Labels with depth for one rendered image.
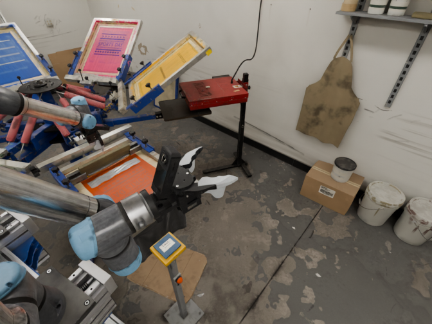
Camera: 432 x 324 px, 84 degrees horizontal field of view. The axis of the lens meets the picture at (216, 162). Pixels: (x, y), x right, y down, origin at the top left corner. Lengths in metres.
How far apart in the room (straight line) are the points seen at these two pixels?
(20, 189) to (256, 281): 1.94
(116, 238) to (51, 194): 0.17
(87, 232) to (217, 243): 1.93
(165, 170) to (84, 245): 0.20
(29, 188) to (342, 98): 2.47
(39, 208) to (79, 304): 0.41
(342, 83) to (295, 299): 1.92
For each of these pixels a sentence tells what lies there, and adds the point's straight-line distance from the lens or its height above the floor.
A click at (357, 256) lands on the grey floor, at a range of 2.65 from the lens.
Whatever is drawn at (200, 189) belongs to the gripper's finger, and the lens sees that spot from 0.52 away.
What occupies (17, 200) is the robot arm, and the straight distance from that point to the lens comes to 0.58.
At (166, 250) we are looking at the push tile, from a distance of 1.26.
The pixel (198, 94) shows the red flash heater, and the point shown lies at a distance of 2.30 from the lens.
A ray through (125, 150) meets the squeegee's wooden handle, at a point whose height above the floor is 1.03.
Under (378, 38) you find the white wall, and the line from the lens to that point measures 2.51.
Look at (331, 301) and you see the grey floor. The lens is 2.35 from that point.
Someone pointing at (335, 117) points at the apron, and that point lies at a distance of 2.69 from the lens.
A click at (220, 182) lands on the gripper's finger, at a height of 1.67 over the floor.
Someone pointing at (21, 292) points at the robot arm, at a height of 1.45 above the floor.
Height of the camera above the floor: 2.04
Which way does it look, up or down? 40 degrees down
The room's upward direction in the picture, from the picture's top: straight up
